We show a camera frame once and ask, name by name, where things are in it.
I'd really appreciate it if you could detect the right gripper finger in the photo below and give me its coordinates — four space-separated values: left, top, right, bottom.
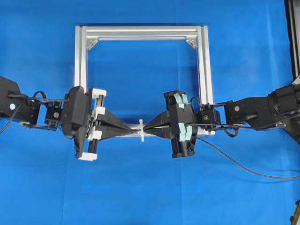
144 111 171 130
144 127 173 139

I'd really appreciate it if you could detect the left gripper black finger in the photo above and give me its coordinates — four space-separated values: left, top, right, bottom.
96 124 135 140
96 108 132 130

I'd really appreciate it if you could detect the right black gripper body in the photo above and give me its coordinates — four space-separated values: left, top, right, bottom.
164 90 198 158

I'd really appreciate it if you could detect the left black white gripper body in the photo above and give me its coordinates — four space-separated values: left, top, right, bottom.
61 86 107 161

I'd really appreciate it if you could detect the black USB cable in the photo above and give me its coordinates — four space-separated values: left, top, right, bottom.
133 124 300 180

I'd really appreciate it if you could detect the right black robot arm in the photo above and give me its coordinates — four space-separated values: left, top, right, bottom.
143 84 300 158

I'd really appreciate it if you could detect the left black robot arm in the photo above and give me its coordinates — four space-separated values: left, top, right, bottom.
0 77 135 161

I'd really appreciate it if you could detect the white zip tie loop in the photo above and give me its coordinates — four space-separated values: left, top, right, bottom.
139 119 144 142

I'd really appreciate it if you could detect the dark object bottom right corner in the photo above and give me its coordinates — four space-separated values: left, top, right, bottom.
290 200 300 225

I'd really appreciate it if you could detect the aluminium extrusion frame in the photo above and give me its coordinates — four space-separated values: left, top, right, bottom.
74 26 213 141

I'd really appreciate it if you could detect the black rail at right edge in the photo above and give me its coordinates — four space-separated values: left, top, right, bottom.
285 0 300 80

